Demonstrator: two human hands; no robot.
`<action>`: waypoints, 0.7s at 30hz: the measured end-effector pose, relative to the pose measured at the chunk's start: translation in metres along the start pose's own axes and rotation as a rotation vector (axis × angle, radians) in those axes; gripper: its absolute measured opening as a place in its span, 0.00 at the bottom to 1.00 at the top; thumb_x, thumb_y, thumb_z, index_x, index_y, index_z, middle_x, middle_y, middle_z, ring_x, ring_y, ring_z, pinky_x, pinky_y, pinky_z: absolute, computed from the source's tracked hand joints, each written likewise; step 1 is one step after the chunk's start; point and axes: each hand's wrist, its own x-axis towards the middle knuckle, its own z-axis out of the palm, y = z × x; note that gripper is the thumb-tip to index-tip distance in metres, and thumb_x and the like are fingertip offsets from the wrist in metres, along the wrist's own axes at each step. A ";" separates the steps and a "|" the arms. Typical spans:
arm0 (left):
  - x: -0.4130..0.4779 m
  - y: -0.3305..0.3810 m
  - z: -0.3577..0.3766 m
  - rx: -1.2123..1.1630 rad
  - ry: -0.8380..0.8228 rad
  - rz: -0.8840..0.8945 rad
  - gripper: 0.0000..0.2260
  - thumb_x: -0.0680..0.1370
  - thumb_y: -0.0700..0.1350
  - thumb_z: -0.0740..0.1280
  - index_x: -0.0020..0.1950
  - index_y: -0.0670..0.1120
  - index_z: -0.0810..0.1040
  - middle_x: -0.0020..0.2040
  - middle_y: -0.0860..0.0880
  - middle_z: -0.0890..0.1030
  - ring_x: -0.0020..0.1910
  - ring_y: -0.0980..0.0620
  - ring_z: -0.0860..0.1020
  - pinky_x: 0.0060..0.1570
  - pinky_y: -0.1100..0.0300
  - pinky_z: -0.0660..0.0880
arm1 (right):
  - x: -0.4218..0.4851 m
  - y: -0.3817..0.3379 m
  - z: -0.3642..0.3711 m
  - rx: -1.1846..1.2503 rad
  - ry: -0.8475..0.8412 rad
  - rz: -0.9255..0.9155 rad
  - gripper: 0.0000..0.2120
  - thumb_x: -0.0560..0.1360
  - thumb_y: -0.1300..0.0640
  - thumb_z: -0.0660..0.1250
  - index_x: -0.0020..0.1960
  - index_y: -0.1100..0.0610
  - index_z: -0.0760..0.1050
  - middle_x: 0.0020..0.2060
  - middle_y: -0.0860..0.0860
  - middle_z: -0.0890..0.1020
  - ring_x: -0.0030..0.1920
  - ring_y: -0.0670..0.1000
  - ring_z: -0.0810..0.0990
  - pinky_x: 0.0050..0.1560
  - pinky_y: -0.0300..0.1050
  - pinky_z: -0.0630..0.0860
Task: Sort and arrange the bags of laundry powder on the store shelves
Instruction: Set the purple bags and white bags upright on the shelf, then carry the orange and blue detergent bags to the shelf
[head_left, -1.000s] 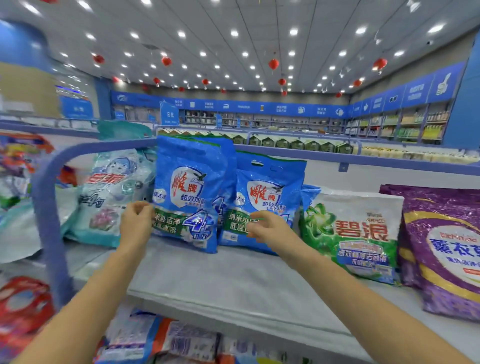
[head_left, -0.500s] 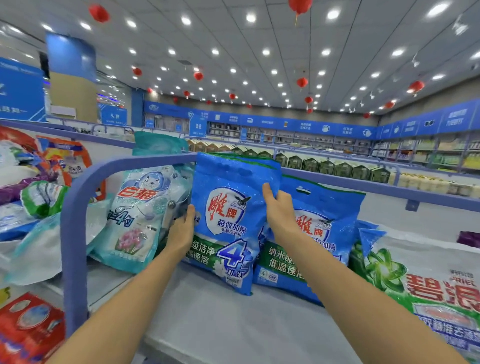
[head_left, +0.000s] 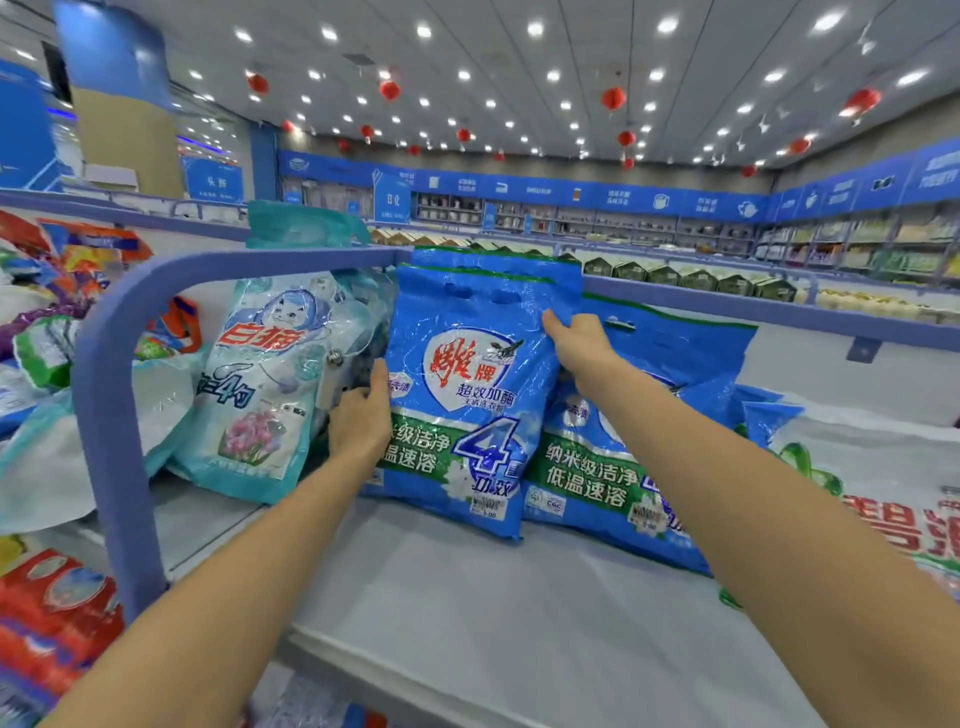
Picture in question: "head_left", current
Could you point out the large blue hanging sign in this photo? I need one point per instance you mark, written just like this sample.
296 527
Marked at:
213 180

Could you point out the green white Bilang detergent bag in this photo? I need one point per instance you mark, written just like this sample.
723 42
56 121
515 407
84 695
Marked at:
885 480

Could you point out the wall shelf of detergent bottles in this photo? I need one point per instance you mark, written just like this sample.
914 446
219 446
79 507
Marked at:
870 248

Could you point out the rows of round ceiling lights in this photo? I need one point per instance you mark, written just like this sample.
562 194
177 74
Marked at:
536 29

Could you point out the person's right forearm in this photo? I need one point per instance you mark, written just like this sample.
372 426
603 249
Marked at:
780 555

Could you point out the rows of small red lanterns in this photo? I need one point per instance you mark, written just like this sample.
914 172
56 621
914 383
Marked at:
389 90

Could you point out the blue beige column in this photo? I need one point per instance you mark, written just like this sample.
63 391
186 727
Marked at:
128 135

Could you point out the row of cream containers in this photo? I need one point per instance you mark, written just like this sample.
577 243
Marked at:
885 300

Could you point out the grey metal shelf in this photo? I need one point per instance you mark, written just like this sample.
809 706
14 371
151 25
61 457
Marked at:
495 615

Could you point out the person's left hand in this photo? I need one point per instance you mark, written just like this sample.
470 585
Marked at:
360 428

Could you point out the small blue hanging sign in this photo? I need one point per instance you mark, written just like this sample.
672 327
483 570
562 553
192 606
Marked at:
393 195

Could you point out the row of green boxes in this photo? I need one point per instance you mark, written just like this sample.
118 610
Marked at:
690 278

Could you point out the blue wall sign band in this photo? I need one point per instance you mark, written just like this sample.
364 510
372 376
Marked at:
570 191

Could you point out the blue wall shelving unit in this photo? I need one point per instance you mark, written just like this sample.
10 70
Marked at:
885 177

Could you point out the person's right hand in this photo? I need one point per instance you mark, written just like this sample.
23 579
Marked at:
582 353

